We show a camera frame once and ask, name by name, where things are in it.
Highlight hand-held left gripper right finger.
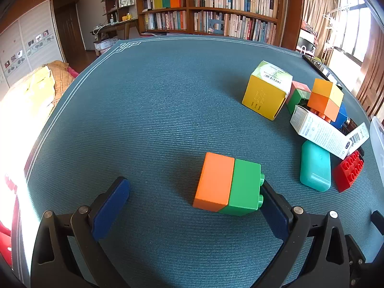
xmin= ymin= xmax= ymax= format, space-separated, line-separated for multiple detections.
xmin=260 ymin=181 xmax=350 ymax=288

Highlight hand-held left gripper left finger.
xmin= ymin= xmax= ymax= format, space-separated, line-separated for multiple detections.
xmin=31 ymin=176 xmax=130 ymax=288

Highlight red building block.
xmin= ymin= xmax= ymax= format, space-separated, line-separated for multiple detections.
xmin=333 ymin=150 xmax=365 ymax=193

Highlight orange and green building block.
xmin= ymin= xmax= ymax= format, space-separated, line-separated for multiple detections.
xmin=192 ymin=152 xmax=266 ymax=216

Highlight teal plastic case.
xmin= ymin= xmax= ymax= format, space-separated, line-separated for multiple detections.
xmin=300 ymin=140 xmax=331 ymax=193

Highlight clear plastic bowl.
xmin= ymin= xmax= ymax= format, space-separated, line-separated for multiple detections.
xmin=369 ymin=115 xmax=384 ymax=168

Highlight small white barcode box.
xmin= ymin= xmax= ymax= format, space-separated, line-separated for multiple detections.
xmin=345 ymin=122 xmax=370 ymax=156

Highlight white medicine box red label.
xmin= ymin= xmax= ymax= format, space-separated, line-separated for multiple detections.
xmin=290 ymin=105 xmax=352 ymax=160

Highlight blue building block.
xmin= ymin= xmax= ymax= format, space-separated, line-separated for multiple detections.
xmin=331 ymin=103 xmax=348 ymax=130

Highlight yellow carton box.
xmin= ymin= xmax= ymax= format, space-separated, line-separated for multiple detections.
xmin=242 ymin=60 xmax=293 ymax=121

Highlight pink and green building block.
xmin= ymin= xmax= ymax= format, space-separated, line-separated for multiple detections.
xmin=286 ymin=81 xmax=312 ymax=115

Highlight yellow and orange building block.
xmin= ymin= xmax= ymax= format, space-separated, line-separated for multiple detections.
xmin=307 ymin=78 xmax=344 ymax=123

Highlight teal cloth-covered desktop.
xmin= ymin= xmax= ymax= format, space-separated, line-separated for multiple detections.
xmin=12 ymin=34 xmax=384 ymax=288

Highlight bed with plaid blanket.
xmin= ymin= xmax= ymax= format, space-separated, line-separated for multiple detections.
xmin=0 ymin=60 xmax=79 ymax=144

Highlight carved wooden room door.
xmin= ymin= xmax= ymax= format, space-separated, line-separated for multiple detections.
xmin=355 ymin=15 xmax=384 ymax=120

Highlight black smartphone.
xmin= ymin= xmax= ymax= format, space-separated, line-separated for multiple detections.
xmin=301 ymin=54 xmax=335 ymax=80

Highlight black seat chair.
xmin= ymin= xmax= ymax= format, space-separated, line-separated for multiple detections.
xmin=297 ymin=36 xmax=315 ymax=56

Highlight wooden side desk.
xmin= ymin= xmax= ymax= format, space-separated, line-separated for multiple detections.
xmin=91 ymin=18 xmax=140 ymax=56

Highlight dark wooden door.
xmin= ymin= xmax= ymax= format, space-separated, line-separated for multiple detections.
xmin=53 ymin=0 xmax=86 ymax=63

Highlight white sliding wardrobe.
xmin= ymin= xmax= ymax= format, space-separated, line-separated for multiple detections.
xmin=0 ymin=0 xmax=65 ymax=93

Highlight balcony window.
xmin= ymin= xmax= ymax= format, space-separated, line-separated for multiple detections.
xmin=339 ymin=0 xmax=372 ymax=63

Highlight white drying rack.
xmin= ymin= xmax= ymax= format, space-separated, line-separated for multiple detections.
xmin=322 ymin=4 xmax=351 ymax=63

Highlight small wooden shelf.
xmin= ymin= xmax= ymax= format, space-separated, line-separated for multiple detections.
xmin=102 ymin=0 xmax=138 ymax=24

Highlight wooden bookshelf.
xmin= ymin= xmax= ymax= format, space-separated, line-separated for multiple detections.
xmin=136 ymin=0 xmax=285 ymax=47

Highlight beige balcony curtain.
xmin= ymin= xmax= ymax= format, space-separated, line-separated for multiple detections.
xmin=301 ymin=0 xmax=341 ymax=36

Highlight rows of books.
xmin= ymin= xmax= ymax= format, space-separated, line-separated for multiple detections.
xmin=142 ymin=0 xmax=278 ymax=44

